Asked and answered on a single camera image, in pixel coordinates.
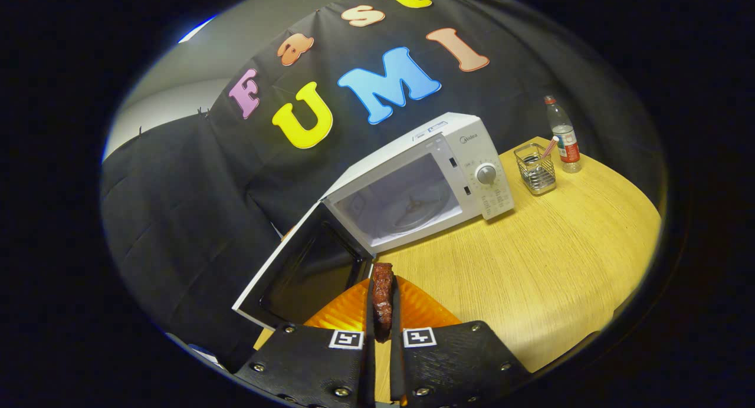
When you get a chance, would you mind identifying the reddish brown meat piece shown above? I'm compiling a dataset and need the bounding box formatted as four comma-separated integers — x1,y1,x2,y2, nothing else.
370,262,395,344

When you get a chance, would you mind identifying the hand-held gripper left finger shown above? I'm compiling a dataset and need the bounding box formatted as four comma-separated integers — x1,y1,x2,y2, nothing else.
233,278,377,408

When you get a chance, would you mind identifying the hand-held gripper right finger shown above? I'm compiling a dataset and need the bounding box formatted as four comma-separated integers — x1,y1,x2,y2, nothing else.
389,275,531,406

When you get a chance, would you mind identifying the metal wire basket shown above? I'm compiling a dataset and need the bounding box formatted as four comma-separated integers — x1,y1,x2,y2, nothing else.
514,143,557,196

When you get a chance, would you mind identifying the clear plastic water bottle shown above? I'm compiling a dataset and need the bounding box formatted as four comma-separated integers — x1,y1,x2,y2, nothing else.
543,96,582,173

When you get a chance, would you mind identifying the white toaster oven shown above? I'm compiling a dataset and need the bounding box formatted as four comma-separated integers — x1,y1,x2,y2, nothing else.
232,112,515,331

